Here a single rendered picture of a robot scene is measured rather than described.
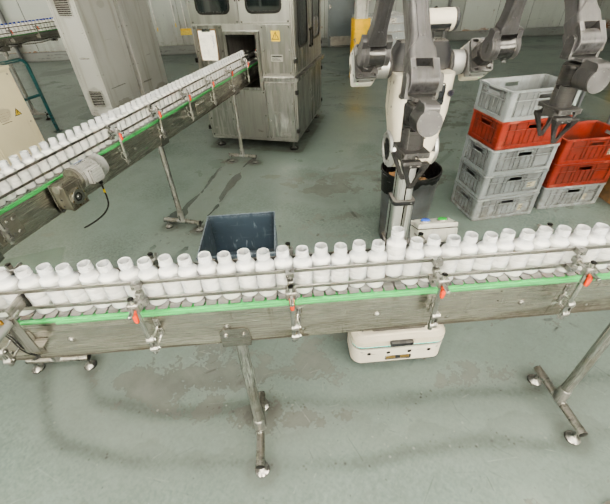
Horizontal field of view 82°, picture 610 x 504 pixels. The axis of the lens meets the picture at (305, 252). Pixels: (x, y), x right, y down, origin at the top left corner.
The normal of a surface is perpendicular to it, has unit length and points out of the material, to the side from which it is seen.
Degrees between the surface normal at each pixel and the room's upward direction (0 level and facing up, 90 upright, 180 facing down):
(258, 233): 90
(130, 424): 0
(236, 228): 90
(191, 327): 90
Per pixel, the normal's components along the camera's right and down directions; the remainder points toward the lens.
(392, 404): -0.04, -0.79
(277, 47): -0.23, 0.61
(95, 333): 0.08, 0.61
